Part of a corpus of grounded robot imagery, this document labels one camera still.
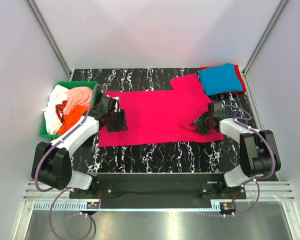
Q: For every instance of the white t shirt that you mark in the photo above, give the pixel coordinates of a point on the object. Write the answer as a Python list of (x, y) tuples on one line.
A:
[(52, 123)]

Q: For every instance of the folded red t shirt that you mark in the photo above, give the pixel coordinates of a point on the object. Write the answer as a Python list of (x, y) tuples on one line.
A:
[(240, 77)]

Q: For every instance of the magenta t shirt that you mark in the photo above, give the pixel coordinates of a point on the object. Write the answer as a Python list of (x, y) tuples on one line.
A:
[(161, 116)]

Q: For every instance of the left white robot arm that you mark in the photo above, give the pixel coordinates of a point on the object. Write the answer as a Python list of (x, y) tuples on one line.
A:
[(52, 168)]

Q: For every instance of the aluminium frame rail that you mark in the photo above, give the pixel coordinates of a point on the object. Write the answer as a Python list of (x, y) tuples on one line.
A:
[(265, 190)]

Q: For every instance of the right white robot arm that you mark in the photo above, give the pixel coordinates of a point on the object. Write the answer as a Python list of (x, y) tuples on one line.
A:
[(258, 154)]

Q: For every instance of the folded blue t shirt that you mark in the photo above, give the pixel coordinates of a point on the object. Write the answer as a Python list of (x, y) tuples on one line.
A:
[(220, 78)]

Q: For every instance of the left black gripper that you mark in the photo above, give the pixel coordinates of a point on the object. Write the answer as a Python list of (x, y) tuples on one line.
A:
[(121, 125)]

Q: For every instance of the dark red patterned garment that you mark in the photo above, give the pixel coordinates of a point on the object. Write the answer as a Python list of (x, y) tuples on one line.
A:
[(59, 110)]

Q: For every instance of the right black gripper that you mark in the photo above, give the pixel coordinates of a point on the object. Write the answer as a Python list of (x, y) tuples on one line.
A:
[(199, 123)]

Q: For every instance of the light pink t shirt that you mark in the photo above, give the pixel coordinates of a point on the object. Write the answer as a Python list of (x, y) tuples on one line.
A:
[(77, 96)]

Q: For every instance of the green plastic bin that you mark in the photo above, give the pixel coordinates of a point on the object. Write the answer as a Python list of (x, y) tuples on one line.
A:
[(69, 85)]

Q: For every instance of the orange t shirt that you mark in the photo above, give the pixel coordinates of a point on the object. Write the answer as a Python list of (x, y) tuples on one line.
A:
[(72, 118)]

